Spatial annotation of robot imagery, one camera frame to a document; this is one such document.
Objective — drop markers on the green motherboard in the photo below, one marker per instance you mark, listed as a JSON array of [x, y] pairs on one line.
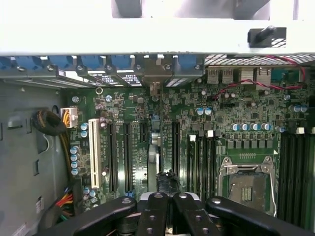
[[221, 110]]

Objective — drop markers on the grey open PC case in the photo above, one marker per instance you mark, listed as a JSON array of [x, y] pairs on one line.
[[147, 37]]

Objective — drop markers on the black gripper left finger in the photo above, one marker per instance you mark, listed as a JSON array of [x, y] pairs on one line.
[[152, 218]]

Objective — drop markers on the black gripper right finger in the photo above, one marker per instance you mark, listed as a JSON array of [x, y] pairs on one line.
[[197, 218]]

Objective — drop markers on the black expansion slot blue latch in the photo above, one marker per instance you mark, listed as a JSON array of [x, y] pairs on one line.
[[127, 157]]

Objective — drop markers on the short black expansion slot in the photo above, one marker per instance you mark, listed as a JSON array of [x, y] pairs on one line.
[[143, 132]]

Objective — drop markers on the CPU socket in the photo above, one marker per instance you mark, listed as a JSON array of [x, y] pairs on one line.
[[246, 189]]

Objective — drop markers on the white expansion slot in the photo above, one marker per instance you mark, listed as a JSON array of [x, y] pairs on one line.
[[94, 152]]

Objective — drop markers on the silver socket locking lever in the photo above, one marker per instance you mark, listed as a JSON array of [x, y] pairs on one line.
[[273, 196]]

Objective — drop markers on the blue card retention clip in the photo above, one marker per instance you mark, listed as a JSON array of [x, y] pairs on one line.
[[92, 62], [5, 63], [29, 62], [60, 61], [184, 62], [121, 62]]

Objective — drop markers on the RAM slot black clips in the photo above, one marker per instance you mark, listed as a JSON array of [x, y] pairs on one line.
[[201, 167], [302, 172], [216, 147], [284, 172]]

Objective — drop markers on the RAM slot white clips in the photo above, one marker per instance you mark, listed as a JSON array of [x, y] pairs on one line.
[[209, 167], [294, 172], [310, 172], [192, 138]]

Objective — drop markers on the long black expansion slot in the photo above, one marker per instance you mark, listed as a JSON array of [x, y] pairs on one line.
[[176, 147], [113, 157]]

